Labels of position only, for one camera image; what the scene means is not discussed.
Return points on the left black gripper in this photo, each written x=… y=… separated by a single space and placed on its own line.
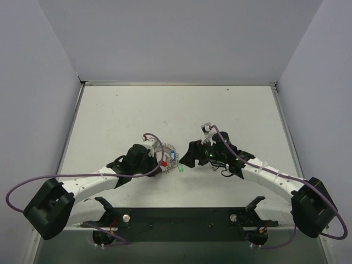
x=154 y=165

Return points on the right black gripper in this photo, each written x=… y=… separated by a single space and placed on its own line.
x=198 y=152

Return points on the green key tag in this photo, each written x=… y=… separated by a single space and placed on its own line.
x=180 y=167

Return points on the blue key tag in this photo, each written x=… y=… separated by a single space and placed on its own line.
x=173 y=155

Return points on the large metal keyring with loops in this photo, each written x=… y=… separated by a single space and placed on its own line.
x=163 y=153

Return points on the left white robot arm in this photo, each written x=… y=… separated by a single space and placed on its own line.
x=50 y=210

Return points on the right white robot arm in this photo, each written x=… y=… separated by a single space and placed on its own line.
x=309 y=206

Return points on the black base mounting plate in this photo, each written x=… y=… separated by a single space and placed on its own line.
x=181 y=224

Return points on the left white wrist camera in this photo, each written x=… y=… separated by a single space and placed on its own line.
x=151 y=144

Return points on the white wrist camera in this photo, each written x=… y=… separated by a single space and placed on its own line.
x=151 y=144
x=208 y=133

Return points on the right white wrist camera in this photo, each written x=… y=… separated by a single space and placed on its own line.
x=208 y=133

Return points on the aluminium front rail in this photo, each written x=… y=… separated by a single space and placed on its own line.
x=38 y=226

